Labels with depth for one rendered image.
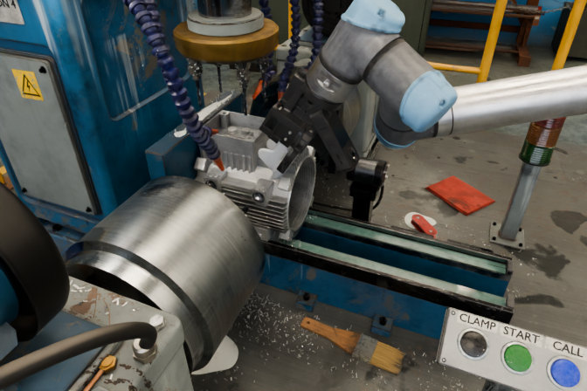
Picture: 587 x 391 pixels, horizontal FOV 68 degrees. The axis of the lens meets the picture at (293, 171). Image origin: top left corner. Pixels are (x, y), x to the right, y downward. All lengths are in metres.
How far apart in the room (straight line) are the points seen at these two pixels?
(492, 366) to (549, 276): 0.57
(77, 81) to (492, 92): 0.66
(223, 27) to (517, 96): 0.46
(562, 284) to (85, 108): 1.04
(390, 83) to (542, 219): 0.83
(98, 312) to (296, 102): 0.40
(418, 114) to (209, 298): 0.36
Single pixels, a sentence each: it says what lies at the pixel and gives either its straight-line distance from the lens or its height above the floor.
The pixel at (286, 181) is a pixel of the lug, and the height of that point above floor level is 1.09.
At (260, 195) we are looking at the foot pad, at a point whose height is 1.05.
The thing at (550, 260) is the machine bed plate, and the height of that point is 0.80.
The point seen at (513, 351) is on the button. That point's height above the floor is 1.07.
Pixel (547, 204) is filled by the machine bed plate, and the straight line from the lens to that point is 1.39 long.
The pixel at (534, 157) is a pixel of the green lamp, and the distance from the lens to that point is 1.07.
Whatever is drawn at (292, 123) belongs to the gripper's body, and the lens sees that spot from 0.69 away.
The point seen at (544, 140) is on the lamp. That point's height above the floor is 1.09.
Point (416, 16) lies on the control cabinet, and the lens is 3.83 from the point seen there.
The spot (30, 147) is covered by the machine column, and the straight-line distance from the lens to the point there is 0.98.
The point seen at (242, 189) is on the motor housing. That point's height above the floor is 1.06.
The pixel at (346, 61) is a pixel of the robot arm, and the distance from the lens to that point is 0.62.
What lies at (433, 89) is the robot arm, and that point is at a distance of 0.58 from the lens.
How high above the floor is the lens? 1.54
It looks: 33 degrees down
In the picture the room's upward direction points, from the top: straight up
